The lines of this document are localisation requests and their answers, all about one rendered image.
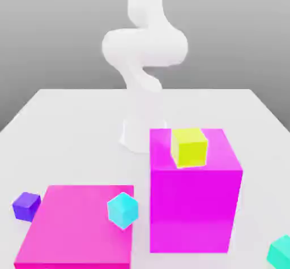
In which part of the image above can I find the small yellow cube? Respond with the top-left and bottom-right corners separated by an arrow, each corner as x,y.
170,127 -> 209,169

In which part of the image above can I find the small cyan cube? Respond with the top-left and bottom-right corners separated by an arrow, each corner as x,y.
106,191 -> 139,230

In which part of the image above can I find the small purple cube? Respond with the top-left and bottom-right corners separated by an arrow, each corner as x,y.
11,191 -> 42,223

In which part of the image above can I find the small turquoise cube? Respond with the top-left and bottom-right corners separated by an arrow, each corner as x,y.
266,234 -> 290,269

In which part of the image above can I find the large magenta box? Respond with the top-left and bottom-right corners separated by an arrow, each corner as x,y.
149,127 -> 244,254

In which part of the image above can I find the large pink box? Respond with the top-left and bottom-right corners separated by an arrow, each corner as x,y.
13,184 -> 135,269

